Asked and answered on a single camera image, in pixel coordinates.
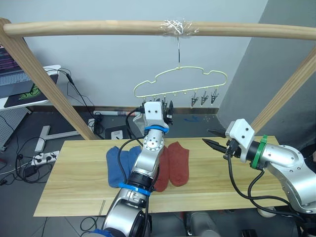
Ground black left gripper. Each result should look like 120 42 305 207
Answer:
163 100 175 125

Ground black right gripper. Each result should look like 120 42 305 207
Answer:
201 128 241 160

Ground metal hanger hook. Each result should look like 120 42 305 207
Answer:
176 36 182 69

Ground blue wrist tie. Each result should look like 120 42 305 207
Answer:
144 125 170 134

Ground red sock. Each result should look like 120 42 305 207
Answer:
153 145 170 193
167 141 190 187

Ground green wrist tie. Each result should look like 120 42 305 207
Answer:
251 134 269 170

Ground blue sock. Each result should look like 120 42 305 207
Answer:
126 145 143 174
106 146 129 188

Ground black box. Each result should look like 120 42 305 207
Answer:
104 124 129 140

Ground clear tape wrap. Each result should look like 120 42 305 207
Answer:
159 18 199 38

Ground wooden rack leg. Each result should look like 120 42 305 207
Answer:
250 46 316 137
0 17 98 140

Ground grey rounded shape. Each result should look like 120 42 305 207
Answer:
185 211 223 237

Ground white caster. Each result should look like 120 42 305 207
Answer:
256 206 277 218

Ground wooden rack bar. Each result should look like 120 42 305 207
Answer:
2 19 316 41

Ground white desk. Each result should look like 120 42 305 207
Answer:
0 64 80 153

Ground white floor power strip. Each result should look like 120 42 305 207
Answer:
31 150 60 166

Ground black green mouse pad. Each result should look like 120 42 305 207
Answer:
3 74 60 108

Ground black power adapter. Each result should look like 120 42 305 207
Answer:
23 165 38 177

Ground silver laptop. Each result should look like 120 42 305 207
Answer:
0 45 32 100

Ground white perforated panel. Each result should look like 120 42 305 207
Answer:
0 108 26 152

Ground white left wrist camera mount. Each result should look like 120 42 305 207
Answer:
144 101 169 129

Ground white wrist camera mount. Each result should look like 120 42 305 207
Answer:
225 118 256 163
144 101 169 129

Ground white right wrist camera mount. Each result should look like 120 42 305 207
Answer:
225 118 256 163

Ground yellow clip hanger frame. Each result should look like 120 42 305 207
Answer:
134 65 228 98

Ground white wall power strip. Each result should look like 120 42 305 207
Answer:
93 110 139 117

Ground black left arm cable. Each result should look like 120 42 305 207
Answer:
118 107 149 188

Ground black desk cable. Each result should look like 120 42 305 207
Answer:
44 67 106 139

